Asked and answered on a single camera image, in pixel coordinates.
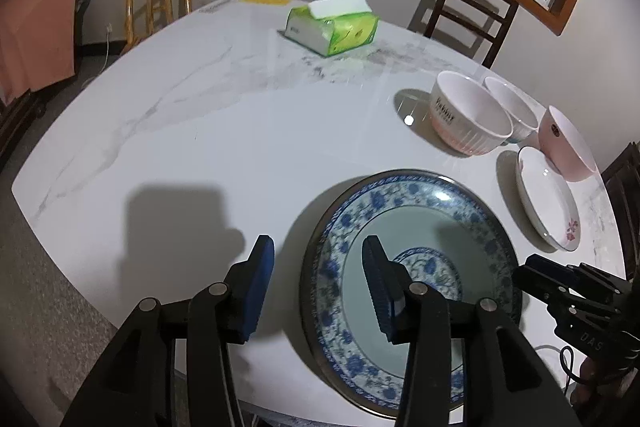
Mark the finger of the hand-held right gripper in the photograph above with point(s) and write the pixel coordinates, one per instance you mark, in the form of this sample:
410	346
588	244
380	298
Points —
547	266
535	282

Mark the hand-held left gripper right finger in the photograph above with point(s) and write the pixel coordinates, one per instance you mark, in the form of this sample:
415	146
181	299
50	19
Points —
381	294

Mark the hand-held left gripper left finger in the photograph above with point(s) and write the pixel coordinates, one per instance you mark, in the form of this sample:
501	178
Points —
260	279

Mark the white plate with pink flowers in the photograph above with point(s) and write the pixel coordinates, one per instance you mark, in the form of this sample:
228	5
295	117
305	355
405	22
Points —
545	192

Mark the blue floral plate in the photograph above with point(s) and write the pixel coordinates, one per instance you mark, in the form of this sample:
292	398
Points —
450	227

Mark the pink bowl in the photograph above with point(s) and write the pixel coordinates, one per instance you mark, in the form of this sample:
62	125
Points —
565	142

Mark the small white bowl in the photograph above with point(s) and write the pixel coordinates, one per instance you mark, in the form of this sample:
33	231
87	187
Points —
520	112

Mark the white ribbed bowl with print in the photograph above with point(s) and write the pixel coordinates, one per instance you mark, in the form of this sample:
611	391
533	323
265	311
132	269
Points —
467	107

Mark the dark wooden furniture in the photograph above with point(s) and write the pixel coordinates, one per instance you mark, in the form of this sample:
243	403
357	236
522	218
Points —
625	207

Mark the green tissue box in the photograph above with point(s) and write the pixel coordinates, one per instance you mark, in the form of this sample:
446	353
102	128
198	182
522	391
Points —
335	32

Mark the dark wooden chair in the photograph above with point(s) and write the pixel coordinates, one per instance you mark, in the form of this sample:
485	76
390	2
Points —
480	7

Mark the bamboo chair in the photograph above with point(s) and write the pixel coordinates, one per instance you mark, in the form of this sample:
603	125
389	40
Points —
155	2

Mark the orange cloth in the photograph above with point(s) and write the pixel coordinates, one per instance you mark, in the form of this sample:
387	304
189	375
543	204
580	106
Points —
40	22

